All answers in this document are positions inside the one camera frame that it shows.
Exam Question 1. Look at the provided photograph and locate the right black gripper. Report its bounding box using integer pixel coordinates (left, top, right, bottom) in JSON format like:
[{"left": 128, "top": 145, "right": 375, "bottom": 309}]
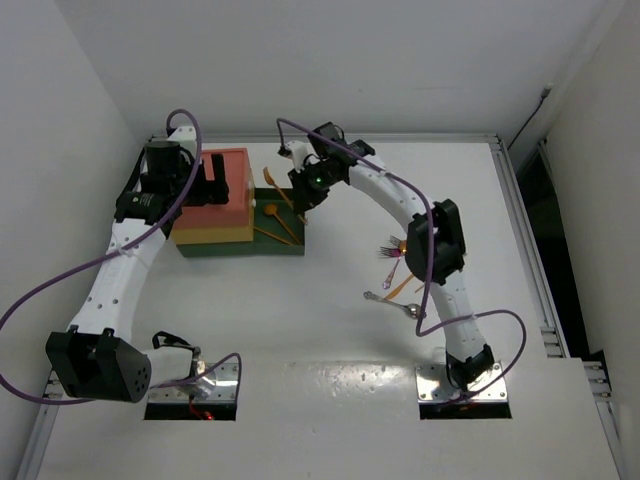
[{"left": 288, "top": 161, "right": 340, "bottom": 214}]

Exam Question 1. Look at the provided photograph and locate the orange plastic knife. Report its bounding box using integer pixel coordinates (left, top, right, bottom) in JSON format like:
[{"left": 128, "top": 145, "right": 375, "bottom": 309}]
[{"left": 263, "top": 167, "right": 294, "bottom": 210}]

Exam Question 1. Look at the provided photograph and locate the orange plastic spoon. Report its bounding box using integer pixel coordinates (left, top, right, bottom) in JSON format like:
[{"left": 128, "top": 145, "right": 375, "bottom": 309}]
[{"left": 263, "top": 204, "right": 295, "bottom": 239}]

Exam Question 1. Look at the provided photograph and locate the green bottom drawer box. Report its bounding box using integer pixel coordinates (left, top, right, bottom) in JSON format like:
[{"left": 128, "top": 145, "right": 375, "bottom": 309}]
[{"left": 171, "top": 188, "right": 305, "bottom": 258}]

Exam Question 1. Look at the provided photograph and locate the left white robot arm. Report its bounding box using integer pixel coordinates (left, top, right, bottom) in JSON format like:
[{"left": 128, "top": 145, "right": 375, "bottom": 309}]
[{"left": 46, "top": 126, "right": 212, "bottom": 403}]

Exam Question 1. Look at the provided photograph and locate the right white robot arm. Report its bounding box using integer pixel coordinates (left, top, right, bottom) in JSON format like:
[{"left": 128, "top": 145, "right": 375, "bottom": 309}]
[{"left": 277, "top": 118, "right": 494, "bottom": 395}]

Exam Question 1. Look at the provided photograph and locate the pink metallic fork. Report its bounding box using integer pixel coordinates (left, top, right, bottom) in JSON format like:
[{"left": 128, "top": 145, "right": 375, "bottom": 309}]
[{"left": 380, "top": 246, "right": 402, "bottom": 290}]

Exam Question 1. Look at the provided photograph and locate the silver metal spoon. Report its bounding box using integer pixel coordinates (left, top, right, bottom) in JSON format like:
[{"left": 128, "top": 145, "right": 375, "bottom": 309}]
[{"left": 363, "top": 291, "right": 422, "bottom": 320}]

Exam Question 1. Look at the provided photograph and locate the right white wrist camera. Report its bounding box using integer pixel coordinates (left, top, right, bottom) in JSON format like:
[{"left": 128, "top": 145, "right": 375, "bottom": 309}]
[{"left": 278, "top": 140, "right": 313, "bottom": 170}]

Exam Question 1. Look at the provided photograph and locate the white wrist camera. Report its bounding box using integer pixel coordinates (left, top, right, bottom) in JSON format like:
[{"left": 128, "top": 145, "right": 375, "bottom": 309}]
[
  {"left": 278, "top": 140, "right": 313, "bottom": 170},
  {"left": 168, "top": 125, "right": 198, "bottom": 155}
]

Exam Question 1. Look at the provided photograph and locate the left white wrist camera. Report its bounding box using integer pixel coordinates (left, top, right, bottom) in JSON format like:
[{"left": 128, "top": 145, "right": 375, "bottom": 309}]
[{"left": 168, "top": 125, "right": 198, "bottom": 155}]

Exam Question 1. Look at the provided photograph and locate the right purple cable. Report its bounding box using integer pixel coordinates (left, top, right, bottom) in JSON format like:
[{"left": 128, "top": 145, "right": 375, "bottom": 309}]
[{"left": 275, "top": 117, "right": 530, "bottom": 402}]

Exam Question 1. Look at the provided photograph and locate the purple cable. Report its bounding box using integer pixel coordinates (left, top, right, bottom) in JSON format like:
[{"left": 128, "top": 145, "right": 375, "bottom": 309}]
[
  {"left": 275, "top": 117, "right": 530, "bottom": 402},
  {"left": 0, "top": 108, "right": 244, "bottom": 404}
]

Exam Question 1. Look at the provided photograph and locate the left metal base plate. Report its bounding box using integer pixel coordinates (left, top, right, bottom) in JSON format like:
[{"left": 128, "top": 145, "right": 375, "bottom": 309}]
[{"left": 147, "top": 357, "right": 242, "bottom": 405}]

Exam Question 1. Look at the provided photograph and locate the metal base plate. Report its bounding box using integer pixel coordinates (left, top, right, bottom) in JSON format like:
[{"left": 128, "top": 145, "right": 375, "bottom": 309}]
[
  {"left": 415, "top": 362, "right": 508, "bottom": 405},
  {"left": 147, "top": 357, "right": 242, "bottom": 405}
]

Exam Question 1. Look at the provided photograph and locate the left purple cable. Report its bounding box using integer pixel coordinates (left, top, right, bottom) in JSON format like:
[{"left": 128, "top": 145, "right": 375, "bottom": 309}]
[{"left": 0, "top": 108, "right": 244, "bottom": 404}]

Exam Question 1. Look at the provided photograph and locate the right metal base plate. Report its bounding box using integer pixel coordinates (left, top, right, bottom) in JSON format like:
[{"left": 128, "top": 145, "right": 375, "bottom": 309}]
[{"left": 415, "top": 362, "right": 508, "bottom": 405}]

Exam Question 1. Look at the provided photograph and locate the black wall cable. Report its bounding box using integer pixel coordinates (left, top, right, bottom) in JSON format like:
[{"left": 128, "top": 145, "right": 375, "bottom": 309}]
[{"left": 506, "top": 83, "right": 554, "bottom": 151}]

